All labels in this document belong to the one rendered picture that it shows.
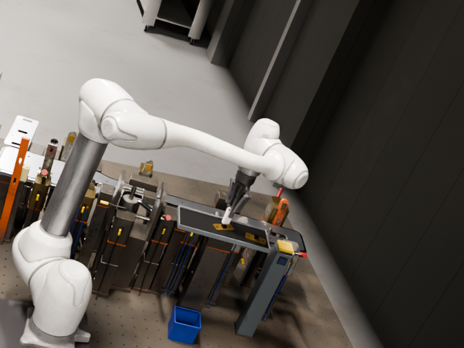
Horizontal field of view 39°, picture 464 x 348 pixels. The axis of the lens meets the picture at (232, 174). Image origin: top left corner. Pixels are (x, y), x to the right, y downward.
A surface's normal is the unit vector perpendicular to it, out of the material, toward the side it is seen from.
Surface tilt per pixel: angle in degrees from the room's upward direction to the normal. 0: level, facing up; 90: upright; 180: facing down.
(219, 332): 0
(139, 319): 0
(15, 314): 4
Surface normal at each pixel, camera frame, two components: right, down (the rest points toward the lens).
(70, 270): 0.47, -0.77
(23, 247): -0.69, -0.15
